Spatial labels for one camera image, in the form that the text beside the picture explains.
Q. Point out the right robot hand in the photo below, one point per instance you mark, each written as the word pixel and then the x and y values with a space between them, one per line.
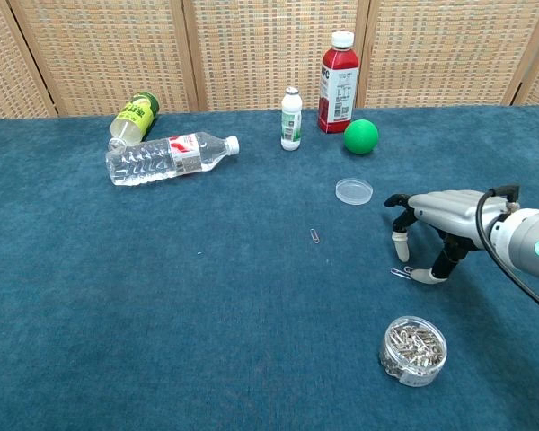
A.
pixel 453 215

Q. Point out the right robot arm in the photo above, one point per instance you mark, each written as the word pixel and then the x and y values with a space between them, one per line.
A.
pixel 530 242

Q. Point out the round paperclip container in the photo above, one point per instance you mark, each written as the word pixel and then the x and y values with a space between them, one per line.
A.
pixel 413 348

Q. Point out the clear round plastic lid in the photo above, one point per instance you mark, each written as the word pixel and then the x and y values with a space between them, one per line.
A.
pixel 354 190

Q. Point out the green ball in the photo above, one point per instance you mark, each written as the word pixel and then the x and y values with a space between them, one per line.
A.
pixel 361 137

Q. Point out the red juice bottle white cap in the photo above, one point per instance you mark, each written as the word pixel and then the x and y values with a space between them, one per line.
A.
pixel 337 81

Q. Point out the small white bottle green label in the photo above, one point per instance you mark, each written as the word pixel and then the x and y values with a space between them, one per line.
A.
pixel 291 121

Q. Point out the blue carpet table cover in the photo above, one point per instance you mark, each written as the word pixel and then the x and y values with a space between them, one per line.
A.
pixel 206 292

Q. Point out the clear water bottle red label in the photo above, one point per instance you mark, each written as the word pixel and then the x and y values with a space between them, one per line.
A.
pixel 161 157

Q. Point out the green yellow drink bottle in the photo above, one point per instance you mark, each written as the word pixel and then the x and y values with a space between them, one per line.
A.
pixel 135 116

